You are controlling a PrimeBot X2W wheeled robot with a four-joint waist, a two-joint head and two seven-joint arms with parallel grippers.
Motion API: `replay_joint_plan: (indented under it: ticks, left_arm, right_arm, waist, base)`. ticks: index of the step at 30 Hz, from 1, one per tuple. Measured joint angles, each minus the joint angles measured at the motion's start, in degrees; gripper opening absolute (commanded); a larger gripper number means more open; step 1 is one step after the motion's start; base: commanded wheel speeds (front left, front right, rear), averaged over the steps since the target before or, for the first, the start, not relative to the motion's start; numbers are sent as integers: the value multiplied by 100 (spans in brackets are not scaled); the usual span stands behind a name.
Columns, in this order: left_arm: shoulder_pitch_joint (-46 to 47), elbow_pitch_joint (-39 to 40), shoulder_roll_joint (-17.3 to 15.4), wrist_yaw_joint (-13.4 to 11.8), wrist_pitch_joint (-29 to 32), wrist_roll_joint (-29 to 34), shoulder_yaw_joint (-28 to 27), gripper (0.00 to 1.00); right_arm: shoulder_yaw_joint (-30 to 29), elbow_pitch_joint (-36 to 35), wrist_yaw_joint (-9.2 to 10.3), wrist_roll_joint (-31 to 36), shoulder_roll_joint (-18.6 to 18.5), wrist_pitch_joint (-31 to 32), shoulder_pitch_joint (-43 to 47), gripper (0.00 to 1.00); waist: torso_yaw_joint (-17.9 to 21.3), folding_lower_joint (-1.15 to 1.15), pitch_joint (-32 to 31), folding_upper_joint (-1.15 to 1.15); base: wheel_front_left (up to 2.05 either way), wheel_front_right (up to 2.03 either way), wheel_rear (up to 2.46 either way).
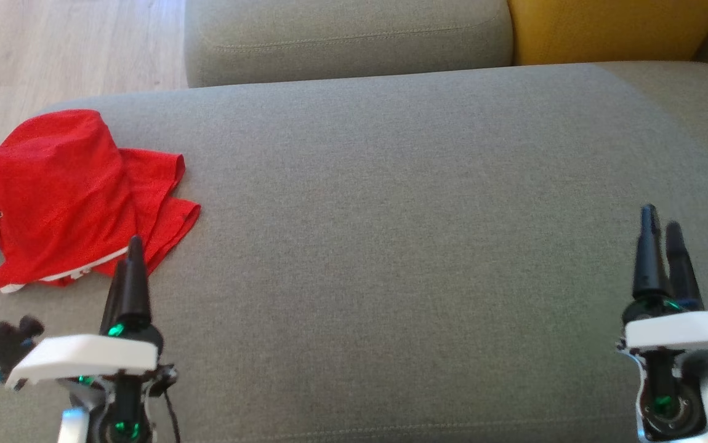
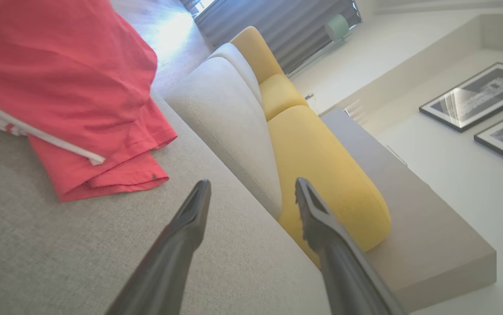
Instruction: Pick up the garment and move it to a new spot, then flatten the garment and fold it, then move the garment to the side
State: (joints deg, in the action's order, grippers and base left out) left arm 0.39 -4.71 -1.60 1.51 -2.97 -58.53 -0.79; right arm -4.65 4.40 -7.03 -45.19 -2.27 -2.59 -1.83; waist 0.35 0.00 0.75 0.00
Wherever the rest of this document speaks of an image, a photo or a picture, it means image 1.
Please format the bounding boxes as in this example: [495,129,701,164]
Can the large grey sofa chaise seat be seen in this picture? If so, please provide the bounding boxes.
[0,60,708,443]

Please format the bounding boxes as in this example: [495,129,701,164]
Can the large yellow sofa back cushion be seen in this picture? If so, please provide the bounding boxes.
[508,0,708,66]

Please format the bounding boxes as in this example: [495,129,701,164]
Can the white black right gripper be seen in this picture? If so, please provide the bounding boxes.
[617,205,708,443]

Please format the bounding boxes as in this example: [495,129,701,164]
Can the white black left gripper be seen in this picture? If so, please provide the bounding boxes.
[6,236,177,443]

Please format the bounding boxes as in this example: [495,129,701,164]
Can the grey sofa seat cushion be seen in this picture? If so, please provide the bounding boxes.
[185,0,515,88]

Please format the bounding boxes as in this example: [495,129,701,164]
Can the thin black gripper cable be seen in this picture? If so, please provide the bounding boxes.
[162,385,182,443]

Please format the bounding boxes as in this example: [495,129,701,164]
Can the red shorts with white waistband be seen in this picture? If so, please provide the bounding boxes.
[0,110,139,293]

